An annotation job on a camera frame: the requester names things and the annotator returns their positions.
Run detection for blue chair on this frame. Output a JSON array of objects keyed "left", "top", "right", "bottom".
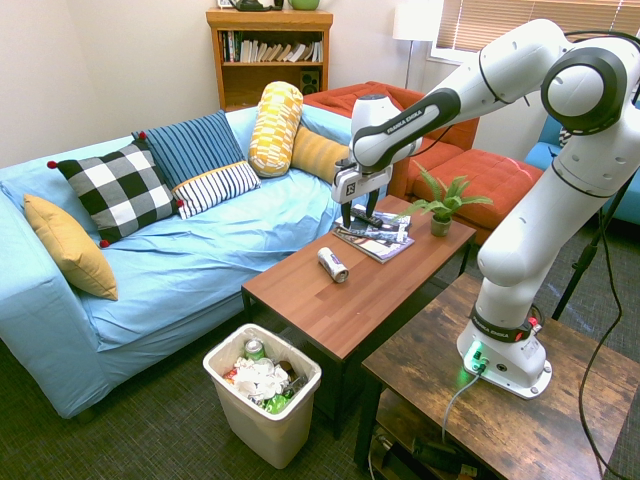
[{"left": 524, "top": 99, "right": 640, "bottom": 226}]

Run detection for rustic wooden robot table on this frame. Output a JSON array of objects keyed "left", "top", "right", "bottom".
[{"left": 353, "top": 272, "right": 640, "bottom": 480}]

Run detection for black hanging cable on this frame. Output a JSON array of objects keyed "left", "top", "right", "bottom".
[{"left": 577, "top": 199, "right": 640, "bottom": 480}]

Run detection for black remote control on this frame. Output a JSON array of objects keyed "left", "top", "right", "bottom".
[{"left": 348, "top": 207, "right": 385, "bottom": 227}]

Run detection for row of books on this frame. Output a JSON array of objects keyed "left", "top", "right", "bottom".
[{"left": 221, "top": 30, "right": 324, "bottom": 64}]

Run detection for crumpled white paper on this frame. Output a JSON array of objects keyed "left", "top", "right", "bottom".
[{"left": 232, "top": 358, "right": 290, "bottom": 400}]

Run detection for black camera stand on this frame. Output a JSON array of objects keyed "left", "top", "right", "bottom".
[{"left": 550, "top": 169, "right": 640, "bottom": 322}]

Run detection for yellow patterned bolster cushion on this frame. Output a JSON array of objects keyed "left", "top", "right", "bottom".
[{"left": 247, "top": 80, "right": 305, "bottom": 179}]

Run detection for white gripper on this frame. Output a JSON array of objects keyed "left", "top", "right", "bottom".
[{"left": 330, "top": 158, "right": 394, "bottom": 229}]

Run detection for white trash bin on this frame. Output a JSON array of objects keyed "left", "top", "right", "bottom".
[{"left": 202, "top": 323, "right": 323, "bottom": 470}]

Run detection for wooden bookshelf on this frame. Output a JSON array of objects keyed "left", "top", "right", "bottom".
[{"left": 205, "top": 7, "right": 335, "bottom": 113}]

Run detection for mustard striped cushion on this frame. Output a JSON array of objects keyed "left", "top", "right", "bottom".
[{"left": 290, "top": 125, "right": 351, "bottom": 185}]

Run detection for white floor lamp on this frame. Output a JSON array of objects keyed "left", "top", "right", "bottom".
[{"left": 391, "top": 0, "right": 445, "bottom": 91}]

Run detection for wooden coffee table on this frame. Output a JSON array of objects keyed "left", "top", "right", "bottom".
[{"left": 241, "top": 194, "right": 478, "bottom": 440}]

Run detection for magazine stack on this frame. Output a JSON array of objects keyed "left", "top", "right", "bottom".
[{"left": 331, "top": 210, "right": 416, "bottom": 265}]

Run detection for silver drink can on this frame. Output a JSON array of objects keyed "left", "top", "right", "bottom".
[{"left": 316, "top": 246, "right": 350, "bottom": 285}]

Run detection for small potted fern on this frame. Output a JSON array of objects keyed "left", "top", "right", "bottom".
[{"left": 395, "top": 160, "right": 495, "bottom": 238}]

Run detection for mustard yellow cushion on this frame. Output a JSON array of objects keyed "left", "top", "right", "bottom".
[{"left": 23, "top": 193, "right": 120, "bottom": 302}]

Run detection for window blinds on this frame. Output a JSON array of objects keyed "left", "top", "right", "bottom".
[{"left": 435, "top": 0, "right": 640, "bottom": 52}]

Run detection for black power adapter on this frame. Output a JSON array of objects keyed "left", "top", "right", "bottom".
[{"left": 410, "top": 435, "right": 479, "bottom": 476}]

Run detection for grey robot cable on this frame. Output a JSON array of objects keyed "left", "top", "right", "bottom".
[{"left": 440, "top": 367, "right": 484, "bottom": 444}]

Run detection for orange armchair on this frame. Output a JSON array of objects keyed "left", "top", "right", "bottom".
[{"left": 302, "top": 81, "right": 480, "bottom": 200}]

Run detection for blue striped cushion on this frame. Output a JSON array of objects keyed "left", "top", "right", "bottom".
[{"left": 131, "top": 109, "right": 262, "bottom": 221}]

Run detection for black white checkered cushion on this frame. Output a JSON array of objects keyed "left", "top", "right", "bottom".
[{"left": 47, "top": 131, "right": 185, "bottom": 249}]

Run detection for orange ottoman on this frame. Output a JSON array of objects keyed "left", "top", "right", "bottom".
[{"left": 405, "top": 148, "right": 545, "bottom": 245}]

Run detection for light blue sofa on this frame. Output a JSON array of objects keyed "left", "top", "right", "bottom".
[{"left": 0, "top": 104, "right": 387, "bottom": 420}]

